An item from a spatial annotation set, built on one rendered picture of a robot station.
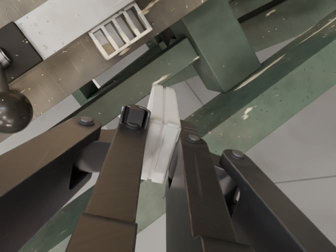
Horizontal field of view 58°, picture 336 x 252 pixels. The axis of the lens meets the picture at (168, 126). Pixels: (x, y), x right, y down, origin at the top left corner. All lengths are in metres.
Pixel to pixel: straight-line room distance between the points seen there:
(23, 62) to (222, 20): 0.30
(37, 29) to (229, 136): 0.27
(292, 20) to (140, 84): 0.45
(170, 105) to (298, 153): 1.99
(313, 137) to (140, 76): 1.64
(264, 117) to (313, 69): 0.10
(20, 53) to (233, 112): 0.27
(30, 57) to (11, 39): 0.03
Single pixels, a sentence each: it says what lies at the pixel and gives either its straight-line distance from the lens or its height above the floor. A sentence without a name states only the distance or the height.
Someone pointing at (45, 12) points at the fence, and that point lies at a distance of 0.39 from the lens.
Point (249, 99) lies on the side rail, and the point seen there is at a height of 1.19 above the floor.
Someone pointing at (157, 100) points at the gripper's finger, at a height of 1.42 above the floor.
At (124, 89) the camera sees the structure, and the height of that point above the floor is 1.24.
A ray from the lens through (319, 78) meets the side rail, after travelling 0.49.
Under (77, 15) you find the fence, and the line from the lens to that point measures 0.39.
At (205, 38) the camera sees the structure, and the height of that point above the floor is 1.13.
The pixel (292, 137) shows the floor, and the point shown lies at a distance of 2.06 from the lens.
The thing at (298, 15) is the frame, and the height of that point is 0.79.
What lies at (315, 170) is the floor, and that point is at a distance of 2.20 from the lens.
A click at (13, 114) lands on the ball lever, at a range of 0.27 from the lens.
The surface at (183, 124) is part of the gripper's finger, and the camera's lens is 0.16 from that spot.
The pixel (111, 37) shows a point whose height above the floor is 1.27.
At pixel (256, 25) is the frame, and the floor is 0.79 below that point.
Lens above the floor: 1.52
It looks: 37 degrees down
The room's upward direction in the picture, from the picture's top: 138 degrees counter-clockwise
